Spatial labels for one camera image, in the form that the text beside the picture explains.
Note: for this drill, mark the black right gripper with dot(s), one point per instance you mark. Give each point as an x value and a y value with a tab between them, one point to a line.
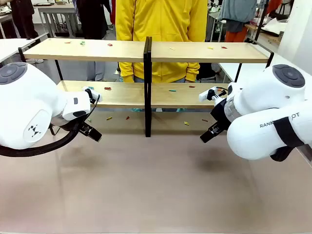
221	114

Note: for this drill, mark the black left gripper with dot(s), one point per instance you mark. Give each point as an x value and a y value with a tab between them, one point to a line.
84	126

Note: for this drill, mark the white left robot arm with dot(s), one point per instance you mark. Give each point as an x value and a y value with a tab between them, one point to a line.
29	97

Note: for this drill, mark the person's right forearm yellow sleeve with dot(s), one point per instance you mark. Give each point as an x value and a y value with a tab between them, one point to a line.
126	72

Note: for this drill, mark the person's left forearm yellow sleeve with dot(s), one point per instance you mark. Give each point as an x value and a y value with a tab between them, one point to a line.
192	72

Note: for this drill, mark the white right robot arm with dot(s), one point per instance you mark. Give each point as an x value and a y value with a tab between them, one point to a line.
265	102

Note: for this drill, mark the white side table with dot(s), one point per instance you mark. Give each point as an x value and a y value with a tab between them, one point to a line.
9	47
229	70

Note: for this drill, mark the orange trousers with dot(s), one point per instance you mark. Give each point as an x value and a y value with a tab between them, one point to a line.
235	36

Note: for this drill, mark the wooden background table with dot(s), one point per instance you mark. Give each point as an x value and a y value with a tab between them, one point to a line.
270	36

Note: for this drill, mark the white metal background desk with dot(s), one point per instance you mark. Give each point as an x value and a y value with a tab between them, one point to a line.
215	19

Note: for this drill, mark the bystander in black clothes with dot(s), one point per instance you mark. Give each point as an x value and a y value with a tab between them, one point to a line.
93	17
23	17

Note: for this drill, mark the person in yellow jacket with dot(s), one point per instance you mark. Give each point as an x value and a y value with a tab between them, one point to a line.
161	22

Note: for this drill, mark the black stand pole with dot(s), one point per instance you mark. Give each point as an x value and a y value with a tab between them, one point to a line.
262	22

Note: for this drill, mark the grey blue shirt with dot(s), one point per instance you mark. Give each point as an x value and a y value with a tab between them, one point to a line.
237	9

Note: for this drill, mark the white paper sheet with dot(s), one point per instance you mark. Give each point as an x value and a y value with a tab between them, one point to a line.
275	24

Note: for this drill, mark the light background work table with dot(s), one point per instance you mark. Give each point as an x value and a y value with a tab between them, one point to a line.
56	8

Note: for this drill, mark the white pillar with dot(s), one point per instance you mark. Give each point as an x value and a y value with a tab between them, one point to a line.
297	31

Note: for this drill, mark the orange garment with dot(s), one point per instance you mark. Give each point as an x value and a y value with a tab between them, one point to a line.
275	5

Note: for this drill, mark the black office chair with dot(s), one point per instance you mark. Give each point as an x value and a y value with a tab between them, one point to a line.
285	7

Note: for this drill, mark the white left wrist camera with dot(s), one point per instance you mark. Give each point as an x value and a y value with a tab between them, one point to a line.
97	97

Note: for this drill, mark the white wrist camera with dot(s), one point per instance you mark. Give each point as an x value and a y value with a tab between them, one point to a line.
97	97
204	95

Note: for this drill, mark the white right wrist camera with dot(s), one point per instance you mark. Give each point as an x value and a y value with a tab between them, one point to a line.
204	95

